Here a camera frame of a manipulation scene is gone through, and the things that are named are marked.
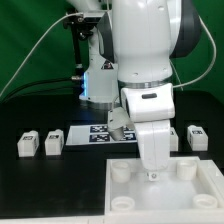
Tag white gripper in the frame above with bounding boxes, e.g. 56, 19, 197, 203
121, 83, 175, 182

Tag white square table top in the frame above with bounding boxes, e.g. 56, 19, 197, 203
105, 157, 224, 224

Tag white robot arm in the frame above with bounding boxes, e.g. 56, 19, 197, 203
67, 0, 200, 181

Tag tag sheet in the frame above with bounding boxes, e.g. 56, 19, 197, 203
65, 123, 138, 147

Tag black base cables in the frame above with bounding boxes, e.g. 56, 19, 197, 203
0, 75, 85, 105

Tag grey camera on mount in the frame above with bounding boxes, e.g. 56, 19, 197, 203
77, 11, 105, 24

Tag white camera cable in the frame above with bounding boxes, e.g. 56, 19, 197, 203
0, 12, 84, 98

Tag black camera stand pole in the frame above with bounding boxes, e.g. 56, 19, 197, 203
63, 14, 93, 81

